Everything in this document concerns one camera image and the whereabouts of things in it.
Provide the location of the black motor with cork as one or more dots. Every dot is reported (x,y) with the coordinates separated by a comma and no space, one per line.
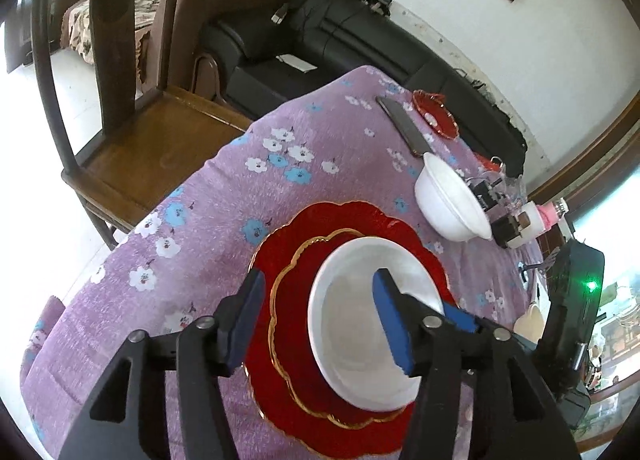
(503,229)

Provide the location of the black electric motor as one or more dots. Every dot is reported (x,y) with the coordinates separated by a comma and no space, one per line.
(489,193)

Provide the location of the pink cloth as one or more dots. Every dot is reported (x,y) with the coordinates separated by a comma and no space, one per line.
(552,211)

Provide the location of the large red gold-rimmed plate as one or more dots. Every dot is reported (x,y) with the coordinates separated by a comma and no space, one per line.
(286,383)

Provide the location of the white bowl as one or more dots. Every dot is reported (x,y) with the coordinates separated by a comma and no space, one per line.
(448,204)
(345,334)

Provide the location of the black leather sofa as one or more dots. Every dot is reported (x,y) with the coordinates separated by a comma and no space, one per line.
(263,64)

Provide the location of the small red plate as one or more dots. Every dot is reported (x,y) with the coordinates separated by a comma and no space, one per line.
(431,106)

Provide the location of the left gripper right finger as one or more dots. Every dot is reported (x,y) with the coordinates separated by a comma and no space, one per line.
(514,413)

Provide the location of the white plastic jar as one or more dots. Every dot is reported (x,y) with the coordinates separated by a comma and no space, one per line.
(530,225)

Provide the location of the orange red bag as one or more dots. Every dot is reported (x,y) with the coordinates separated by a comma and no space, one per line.
(491,165)

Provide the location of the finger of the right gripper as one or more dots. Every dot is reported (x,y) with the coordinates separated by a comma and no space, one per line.
(461,319)

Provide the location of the wooden chair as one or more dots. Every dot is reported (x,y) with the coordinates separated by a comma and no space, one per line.
(147,145)

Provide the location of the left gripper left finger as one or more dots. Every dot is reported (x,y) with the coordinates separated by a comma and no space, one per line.
(125,415)

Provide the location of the purple floral tablecloth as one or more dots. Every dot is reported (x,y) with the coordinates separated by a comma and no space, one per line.
(334,145)

